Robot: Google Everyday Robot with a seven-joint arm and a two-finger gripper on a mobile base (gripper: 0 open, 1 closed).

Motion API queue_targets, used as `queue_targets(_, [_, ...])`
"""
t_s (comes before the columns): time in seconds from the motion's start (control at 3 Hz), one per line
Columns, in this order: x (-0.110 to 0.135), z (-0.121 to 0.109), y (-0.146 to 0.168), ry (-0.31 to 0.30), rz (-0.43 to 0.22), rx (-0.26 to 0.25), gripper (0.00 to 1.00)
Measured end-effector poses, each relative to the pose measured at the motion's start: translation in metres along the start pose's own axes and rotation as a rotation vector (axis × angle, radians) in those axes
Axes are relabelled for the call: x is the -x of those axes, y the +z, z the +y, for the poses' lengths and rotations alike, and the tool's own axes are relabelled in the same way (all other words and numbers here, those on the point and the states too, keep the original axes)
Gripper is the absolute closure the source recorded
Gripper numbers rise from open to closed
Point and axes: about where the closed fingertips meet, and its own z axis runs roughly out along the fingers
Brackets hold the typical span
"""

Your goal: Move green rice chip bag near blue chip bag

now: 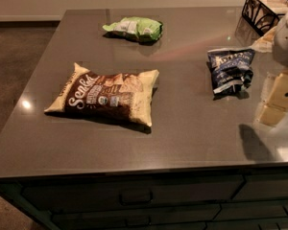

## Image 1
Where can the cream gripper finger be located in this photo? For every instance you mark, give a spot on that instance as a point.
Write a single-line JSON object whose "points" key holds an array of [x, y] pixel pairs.
{"points": [[278, 96], [270, 116]]}

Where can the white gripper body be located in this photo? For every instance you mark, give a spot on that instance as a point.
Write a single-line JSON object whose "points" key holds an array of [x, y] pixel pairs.
{"points": [[287, 38]]}

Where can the green rice chip bag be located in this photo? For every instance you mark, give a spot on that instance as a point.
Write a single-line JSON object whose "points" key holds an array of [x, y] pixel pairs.
{"points": [[140, 29]]}

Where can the blue chip bag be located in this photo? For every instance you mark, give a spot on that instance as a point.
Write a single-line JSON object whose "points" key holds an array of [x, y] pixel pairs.
{"points": [[230, 70]]}

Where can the brown and cream chip bag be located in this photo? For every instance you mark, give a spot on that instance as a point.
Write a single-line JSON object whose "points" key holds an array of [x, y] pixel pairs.
{"points": [[124, 96]]}

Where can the dark cabinet with drawers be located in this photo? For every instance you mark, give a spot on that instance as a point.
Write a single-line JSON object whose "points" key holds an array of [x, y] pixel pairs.
{"points": [[159, 201]]}

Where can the black wire basket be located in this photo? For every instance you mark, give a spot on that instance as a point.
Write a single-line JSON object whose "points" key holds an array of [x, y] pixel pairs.
{"points": [[263, 15]]}

